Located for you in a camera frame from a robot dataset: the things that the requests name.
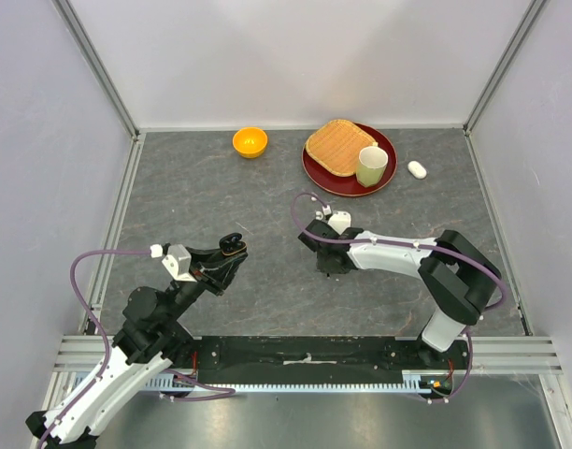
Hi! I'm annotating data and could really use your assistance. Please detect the woven bamboo tray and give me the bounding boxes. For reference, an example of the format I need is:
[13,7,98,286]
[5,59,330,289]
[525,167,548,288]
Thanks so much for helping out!
[305,119,378,177]

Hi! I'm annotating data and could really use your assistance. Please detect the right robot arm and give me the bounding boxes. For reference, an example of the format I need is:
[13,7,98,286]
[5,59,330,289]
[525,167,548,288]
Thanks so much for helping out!
[298,218,507,369]

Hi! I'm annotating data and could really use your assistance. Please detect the dark red round tray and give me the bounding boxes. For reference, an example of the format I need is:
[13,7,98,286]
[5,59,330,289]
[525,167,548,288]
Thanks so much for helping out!
[302,123,397,197]

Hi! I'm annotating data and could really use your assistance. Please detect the pale green cup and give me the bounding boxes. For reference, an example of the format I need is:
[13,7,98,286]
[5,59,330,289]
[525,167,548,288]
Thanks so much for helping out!
[355,146,389,187]

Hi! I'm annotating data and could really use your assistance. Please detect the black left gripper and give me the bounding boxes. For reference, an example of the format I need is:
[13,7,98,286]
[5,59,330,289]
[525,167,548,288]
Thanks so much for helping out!
[161,243,249,326]

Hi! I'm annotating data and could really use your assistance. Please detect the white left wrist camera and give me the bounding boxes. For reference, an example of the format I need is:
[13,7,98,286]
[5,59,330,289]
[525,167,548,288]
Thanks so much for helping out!
[162,244,195,282]

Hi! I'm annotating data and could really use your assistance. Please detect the white earbud charging case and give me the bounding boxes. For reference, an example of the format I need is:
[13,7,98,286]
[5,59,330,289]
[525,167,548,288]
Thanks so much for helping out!
[408,161,427,180]

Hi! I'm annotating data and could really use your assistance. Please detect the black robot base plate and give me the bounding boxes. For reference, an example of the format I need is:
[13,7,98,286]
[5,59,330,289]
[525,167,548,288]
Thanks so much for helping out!
[172,336,469,384]

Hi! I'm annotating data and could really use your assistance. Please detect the orange plastic bowl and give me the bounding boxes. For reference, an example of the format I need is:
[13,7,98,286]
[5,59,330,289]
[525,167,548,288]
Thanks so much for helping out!
[232,127,268,159]

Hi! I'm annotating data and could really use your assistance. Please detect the black earbud charging case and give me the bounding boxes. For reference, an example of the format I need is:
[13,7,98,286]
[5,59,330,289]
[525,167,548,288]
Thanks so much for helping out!
[219,232,247,257]

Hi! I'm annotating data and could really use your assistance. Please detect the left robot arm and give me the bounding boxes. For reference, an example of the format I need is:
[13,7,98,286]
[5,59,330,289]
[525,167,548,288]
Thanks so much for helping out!
[26,233,248,448]

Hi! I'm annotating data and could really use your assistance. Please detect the light blue cable duct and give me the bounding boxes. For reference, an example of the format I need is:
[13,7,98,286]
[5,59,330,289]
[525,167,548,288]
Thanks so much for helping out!
[142,372,431,394]

